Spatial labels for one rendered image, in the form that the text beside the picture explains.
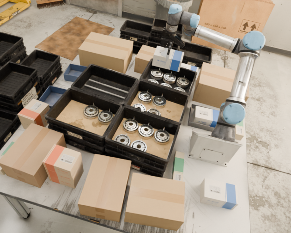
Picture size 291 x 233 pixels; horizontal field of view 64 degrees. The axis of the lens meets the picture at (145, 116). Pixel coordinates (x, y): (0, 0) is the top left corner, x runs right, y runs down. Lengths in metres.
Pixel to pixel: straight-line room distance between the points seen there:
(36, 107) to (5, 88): 0.80
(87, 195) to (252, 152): 2.04
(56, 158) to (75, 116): 0.39
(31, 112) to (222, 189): 1.30
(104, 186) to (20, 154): 0.51
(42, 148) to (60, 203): 0.33
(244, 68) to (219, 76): 0.61
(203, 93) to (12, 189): 1.49
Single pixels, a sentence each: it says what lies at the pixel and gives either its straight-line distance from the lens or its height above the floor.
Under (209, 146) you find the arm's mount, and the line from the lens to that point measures 1.56.
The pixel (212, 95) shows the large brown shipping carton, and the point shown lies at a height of 0.82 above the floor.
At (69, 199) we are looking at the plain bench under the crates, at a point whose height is 0.70.
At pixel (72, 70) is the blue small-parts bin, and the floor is 0.70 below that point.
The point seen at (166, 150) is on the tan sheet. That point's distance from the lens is 1.50.
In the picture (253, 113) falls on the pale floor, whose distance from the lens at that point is 3.31.
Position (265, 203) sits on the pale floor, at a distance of 2.63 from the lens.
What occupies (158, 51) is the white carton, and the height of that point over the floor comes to 1.14.
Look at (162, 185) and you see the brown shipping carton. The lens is 1.35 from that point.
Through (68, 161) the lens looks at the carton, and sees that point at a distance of 1.34.
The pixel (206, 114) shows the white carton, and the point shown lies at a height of 0.79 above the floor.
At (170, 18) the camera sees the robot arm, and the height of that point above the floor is 1.40.
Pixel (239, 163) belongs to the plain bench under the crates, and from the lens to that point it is 1.80.
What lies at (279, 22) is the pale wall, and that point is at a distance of 4.52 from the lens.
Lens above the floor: 2.07
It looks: 49 degrees down
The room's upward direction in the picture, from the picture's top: 10 degrees clockwise
